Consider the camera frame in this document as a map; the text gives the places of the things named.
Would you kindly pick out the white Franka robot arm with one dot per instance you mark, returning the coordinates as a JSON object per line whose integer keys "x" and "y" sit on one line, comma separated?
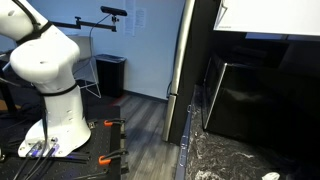
{"x": 60, "y": 110}

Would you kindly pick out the black trash bin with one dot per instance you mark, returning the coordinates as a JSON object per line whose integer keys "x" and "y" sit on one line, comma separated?
{"x": 110, "y": 75}

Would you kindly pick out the orange black clamp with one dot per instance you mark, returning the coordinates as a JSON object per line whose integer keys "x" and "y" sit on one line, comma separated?
{"x": 110, "y": 157}
{"x": 111, "y": 122}

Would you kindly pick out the small white paper sheet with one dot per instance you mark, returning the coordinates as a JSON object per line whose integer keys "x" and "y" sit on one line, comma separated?
{"x": 140, "y": 17}

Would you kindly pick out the large white paper sheet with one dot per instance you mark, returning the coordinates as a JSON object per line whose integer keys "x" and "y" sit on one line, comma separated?
{"x": 130, "y": 16}

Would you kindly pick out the black breadboard table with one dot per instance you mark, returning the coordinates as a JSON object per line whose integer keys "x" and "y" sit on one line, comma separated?
{"x": 100, "y": 143}

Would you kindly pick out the black microwave with silver trim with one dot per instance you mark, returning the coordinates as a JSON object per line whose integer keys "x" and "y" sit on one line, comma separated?
{"x": 266, "y": 100}

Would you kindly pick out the small white object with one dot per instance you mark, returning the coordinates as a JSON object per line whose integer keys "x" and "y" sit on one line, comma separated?
{"x": 270, "y": 176}

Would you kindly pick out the black camera on boom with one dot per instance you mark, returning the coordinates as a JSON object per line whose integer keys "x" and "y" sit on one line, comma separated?
{"x": 114, "y": 10}

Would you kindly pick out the white wall cabinet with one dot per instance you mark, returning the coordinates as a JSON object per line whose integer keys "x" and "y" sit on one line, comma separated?
{"x": 276, "y": 16}

